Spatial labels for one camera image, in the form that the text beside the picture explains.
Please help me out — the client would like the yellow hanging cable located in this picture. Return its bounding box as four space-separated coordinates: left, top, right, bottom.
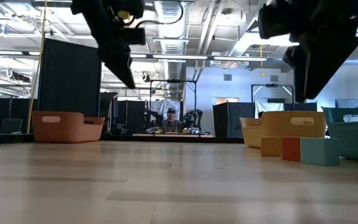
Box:
26 0 48 134

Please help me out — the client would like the computer monitor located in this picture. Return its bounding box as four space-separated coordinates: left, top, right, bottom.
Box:
335 98 358 109

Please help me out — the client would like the pink red small cube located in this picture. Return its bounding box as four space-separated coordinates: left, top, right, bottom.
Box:
280 136 302 162

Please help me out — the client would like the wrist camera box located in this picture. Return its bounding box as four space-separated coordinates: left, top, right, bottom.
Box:
257 2 298 40
123 27 147 46

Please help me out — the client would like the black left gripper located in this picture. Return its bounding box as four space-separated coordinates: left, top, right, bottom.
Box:
70 0 137 91

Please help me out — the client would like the fluorescent light strip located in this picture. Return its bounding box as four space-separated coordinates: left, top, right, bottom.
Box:
101 52 269 62

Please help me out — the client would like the silver ceiling air duct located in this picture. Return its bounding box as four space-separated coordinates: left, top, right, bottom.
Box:
154 0 188 100

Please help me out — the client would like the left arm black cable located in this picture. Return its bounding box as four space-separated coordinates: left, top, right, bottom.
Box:
134 0 185 26

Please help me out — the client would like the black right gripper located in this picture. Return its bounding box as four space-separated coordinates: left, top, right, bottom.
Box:
274 0 358 103

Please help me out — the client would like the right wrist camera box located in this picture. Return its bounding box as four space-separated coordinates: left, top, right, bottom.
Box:
257 2 298 40

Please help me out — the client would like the black aluminium table frame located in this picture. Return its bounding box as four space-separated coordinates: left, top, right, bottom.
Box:
0 133 245 146

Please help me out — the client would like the grey chair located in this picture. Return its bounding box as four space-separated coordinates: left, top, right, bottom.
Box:
1 117 24 134

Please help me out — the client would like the orange small cube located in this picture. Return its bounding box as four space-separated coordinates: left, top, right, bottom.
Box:
260 136 283 157

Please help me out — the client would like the salmon plastic bin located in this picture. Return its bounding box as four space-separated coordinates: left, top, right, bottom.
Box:
31 111 106 144

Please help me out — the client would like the yellow sticker tag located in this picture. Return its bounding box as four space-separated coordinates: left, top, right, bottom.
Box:
116 10 132 21

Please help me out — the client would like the teal green plastic bin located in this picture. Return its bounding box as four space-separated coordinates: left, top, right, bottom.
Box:
321 106 358 164

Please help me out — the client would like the patterned white cloth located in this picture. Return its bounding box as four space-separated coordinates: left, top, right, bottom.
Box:
150 98 181 125

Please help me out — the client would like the white hanging sheet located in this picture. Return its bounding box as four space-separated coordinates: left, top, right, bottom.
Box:
254 100 285 119

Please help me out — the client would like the yellow ceiling pull cord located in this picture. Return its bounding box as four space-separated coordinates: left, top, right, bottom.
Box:
259 45 266 78

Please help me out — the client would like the yellow orange plastic bin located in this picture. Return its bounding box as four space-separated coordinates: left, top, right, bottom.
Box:
239 110 328 149

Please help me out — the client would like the black stand frame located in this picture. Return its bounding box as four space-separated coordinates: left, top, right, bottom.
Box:
149 79 198 135
250 83 295 103

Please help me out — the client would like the dark blue partition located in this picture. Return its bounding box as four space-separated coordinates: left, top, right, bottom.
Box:
212 101 257 138

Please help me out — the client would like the teal small cube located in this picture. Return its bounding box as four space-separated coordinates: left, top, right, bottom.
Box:
300 137 341 167

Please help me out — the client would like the black divider screen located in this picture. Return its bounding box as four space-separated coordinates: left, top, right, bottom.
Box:
116 99 147 134

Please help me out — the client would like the person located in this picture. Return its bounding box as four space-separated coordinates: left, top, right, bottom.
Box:
159 107 185 134

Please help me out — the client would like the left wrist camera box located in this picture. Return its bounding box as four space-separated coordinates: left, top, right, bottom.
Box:
123 27 147 46

